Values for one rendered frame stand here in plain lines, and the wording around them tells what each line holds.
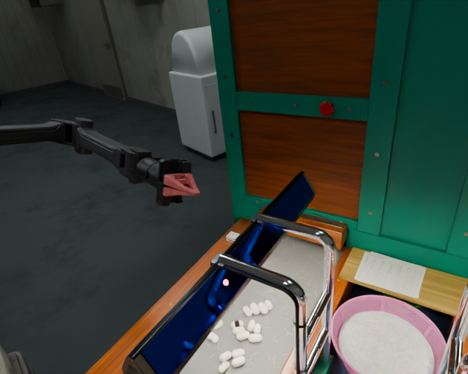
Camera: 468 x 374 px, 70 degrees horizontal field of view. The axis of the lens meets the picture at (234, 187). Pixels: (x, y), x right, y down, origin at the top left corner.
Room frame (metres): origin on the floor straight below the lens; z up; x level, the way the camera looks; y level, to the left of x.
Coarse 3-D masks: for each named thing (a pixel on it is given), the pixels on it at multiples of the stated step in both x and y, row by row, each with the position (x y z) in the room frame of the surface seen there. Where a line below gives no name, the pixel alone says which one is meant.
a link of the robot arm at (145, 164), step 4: (140, 160) 0.74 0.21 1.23; (144, 160) 0.73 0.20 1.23; (148, 160) 0.73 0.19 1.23; (152, 160) 0.73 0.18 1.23; (156, 160) 0.74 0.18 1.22; (140, 164) 0.73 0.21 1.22; (144, 164) 0.72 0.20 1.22; (148, 164) 0.71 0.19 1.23; (152, 164) 0.71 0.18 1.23; (136, 168) 0.73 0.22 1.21; (140, 168) 0.71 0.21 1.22; (144, 168) 0.71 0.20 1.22; (148, 168) 0.70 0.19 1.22; (136, 172) 0.73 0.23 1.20; (140, 172) 0.71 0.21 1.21; (144, 172) 0.70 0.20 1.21; (148, 172) 0.70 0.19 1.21; (140, 176) 0.71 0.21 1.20; (144, 176) 0.70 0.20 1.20; (148, 176) 0.70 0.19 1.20; (144, 180) 0.71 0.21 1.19
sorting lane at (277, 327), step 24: (288, 240) 0.98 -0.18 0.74; (264, 264) 0.87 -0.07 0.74; (288, 264) 0.85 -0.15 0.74; (312, 264) 0.84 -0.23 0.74; (336, 264) 0.83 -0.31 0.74; (264, 288) 0.76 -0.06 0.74; (312, 288) 0.74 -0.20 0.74; (240, 312) 0.68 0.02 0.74; (288, 312) 0.66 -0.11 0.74; (264, 336) 0.59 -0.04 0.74; (288, 336) 0.58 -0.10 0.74; (192, 360) 0.55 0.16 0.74; (216, 360) 0.54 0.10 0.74; (264, 360) 0.52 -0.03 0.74
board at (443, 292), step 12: (360, 252) 0.83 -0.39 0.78; (348, 264) 0.78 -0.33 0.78; (348, 276) 0.73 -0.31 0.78; (432, 276) 0.70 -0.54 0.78; (444, 276) 0.69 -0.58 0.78; (456, 276) 0.69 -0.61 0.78; (372, 288) 0.68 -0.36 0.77; (420, 288) 0.66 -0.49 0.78; (432, 288) 0.65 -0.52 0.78; (444, 288) 0.65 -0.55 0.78; (456, 288) 0.64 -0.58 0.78; (408, 300) 0.63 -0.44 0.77; (420, 300) 0.62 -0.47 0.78; (432, 300) 0.61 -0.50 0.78; (444, 300) 0.61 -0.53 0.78; (456, 300) 0.61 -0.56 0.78; (444, 312) 0.58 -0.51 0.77; (456, 312) 0.57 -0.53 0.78
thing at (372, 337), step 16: (352, 320) 0.61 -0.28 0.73; (368, 320) 0.61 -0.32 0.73; (384, 320) 0.60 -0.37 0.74; (400, 320) 0.60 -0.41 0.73; (352, 336) 0.57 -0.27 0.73; (368, 336) 0.56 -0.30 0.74; (384, 336) 0.55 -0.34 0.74; (400, 336) 0.55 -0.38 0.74; (416, 336) 0.54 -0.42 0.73; (352, 352) 0.52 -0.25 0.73; (368, 352) 0.51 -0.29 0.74; (384, 352) 0.51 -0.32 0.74; (400, 352) 0.51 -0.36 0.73; (416, 352) 0.50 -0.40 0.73; (432, 352) 0.50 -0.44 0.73; (368, 368) 0.48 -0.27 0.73; (384, 368) 0.47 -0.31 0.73; (400, 368) 0.47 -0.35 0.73; (416, 368) 0.46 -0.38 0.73; (432, 368) 0.46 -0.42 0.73
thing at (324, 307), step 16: (272, 224) 0.58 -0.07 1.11; (288, 224) 0.57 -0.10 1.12; (304, 224) 0.56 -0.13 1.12; (320, 240) 0.52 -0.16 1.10; (224, 256) 0.49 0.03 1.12; (240, 272) 0.45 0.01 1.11; (256, 272) 0.44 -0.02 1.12; (272, 272) 0.43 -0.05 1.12; (288, 288) 0.40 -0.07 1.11; (304, 304) 0.39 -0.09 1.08; (320, 304) 0.48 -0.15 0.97; (304, 320) 0.39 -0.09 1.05; (304, 336) 0.39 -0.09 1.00; (320, 336) 0.49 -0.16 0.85; (304, 352) 0.39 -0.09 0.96; (320, 352) 0.52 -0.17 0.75; (304, 368) 0.39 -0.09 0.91; (320, 368) 0.50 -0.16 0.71
